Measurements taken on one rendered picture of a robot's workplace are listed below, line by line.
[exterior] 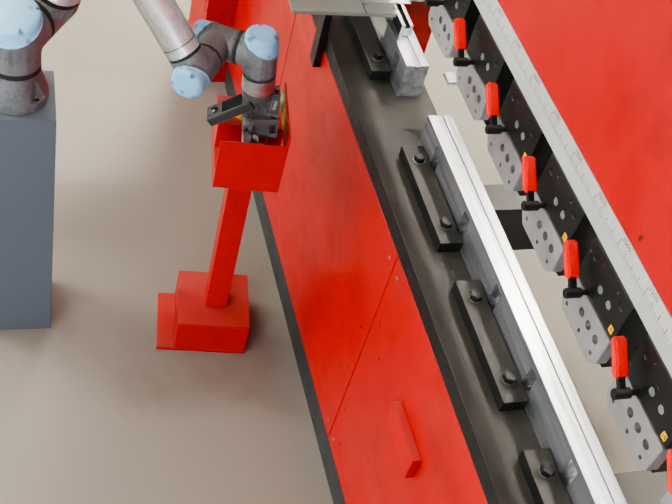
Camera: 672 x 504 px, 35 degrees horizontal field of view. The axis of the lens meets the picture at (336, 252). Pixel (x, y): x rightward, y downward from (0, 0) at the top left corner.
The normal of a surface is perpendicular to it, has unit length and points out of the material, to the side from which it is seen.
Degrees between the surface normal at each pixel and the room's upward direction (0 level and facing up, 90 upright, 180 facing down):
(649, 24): 90
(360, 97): 0
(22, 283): 90
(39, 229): 90
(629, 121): 90
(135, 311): 0
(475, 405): 0
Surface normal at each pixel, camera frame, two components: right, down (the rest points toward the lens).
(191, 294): 0.22, -0.66
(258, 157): 0.09, 0.75
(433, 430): -0.95, 0.04
